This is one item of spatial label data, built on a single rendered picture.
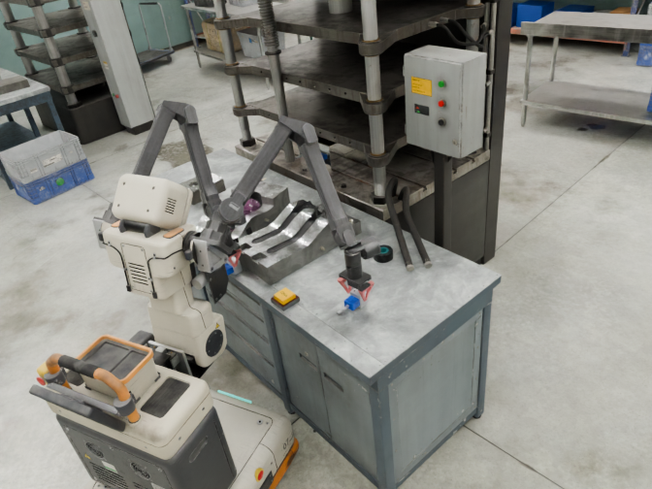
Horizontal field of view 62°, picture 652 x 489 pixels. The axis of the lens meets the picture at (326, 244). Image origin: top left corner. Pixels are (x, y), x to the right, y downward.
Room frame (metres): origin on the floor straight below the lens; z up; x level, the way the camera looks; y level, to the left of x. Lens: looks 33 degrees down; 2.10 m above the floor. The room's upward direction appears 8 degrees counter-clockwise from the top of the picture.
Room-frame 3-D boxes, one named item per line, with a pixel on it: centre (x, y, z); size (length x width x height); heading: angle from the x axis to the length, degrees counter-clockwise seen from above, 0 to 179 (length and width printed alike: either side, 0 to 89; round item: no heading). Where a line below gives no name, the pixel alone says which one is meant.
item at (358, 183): (2.99, -0.24, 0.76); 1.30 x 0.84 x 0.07; 37
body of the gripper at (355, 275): (1.54, -0.09, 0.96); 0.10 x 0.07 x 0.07; 42
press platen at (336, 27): (2.97, -0.24, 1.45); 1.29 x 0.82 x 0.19; 37
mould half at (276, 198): (2.22, 0.40, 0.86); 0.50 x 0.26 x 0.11; 144
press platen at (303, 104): (2.98, -0.25, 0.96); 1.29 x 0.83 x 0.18; 37
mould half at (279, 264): (1.98, 0.12, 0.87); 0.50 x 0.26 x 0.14; 127
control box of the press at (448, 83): (2.23, -0.57, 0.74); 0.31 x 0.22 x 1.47; 37
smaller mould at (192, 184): (2.62, 0.61, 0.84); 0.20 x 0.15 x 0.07; 127
